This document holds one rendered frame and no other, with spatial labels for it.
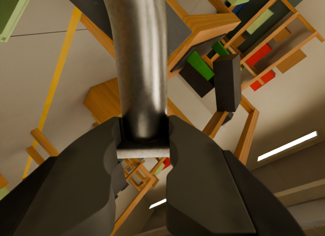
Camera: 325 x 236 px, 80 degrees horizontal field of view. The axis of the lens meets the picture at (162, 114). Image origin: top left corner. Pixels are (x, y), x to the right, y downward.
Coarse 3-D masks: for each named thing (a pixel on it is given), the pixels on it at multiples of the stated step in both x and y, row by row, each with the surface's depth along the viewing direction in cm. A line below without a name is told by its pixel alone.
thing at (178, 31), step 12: (72, 0) 13; (84, 0) 13; (96, 0) 13; (84, 12) 13; (96, 12) 13; (168, 12) 13; (96, 24) 14; (108, 24) 14; (168, 24) 14; (180, 24) 14; (108, 36) 14; (168, 36) 14; (180, 36) 14; (168, 48) 15
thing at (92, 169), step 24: (120, 120) 12; (72, 144) 10; (96, 144) 9; (72, 168) 8; (96, 168) 8; (48, 192) 7; (72, 192) 7; (96, 192) 7; (24, 216) 6; (48, 216) 6; (72, 216) 6; (96, 216) 6
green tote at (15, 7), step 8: (0, 0) 23; (8, 0) 23; (16, 0) 23; (24, 0) 23; (0, 8) 24; (8, 8) 23; (16, 8) 23; (24, 8) 24; (0, 16) 24; (8, 16) 24; (16, 16) 24; (0, 24) 24; (8, 24) 24; (0, 32) 24; (8, 32) 25; (0, 40) 25
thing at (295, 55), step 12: (276, 0) 452; (264, 12) 454; (252, 24) 475; (240, 36) 500; (276, 36) 464; (312, 36) 422; (228, 48) 519; (264, 48) 485; (240, 60) 513; (252, 60) 507; (288, 60) 471; (300, 60) 461; (252, 72) 514; (264, 72) 497; (252, 84) 532; (264, 84) 518
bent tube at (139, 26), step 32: (128, 0) 9; (160, 0) 9; (128, 32) 9; (160, 32) 10; (128, 64) 10; (160, 64) 10; (128, 96) 11; (160, 96) 11; (128, 128) 12; (160, 128) 12
